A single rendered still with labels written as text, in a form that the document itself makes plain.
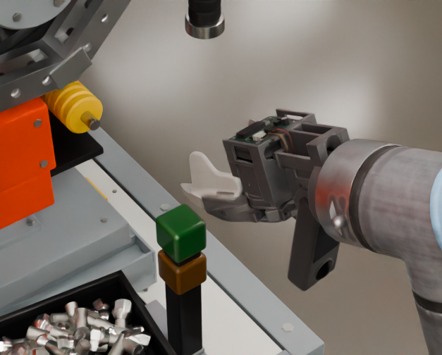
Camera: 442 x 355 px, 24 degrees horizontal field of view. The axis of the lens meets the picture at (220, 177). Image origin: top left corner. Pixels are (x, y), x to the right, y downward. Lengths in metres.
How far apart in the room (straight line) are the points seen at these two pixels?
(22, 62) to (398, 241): 0.70
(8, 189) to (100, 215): 0.32
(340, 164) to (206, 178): 0.18
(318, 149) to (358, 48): 1.60
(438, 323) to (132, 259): 0.97
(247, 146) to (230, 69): 1.46
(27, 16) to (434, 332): 0.53
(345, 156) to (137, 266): 0.89
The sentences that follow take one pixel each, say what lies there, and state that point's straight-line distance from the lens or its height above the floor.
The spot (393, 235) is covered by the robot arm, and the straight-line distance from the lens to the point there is 0.79.
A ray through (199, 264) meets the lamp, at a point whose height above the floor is 0.60.
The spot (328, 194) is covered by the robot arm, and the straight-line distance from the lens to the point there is 0.84.
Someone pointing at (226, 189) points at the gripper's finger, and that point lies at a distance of 0.97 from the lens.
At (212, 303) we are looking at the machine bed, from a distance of 1.74.
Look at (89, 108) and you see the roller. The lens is 1.42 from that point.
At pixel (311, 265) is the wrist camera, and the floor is 0.70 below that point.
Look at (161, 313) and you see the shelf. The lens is 1.24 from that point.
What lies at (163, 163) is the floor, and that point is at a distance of 2.11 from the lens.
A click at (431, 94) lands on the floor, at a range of 2.33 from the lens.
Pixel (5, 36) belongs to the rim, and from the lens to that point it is 1.39.
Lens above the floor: 1.39
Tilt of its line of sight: 42 degrees down
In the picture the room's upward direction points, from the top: straight up
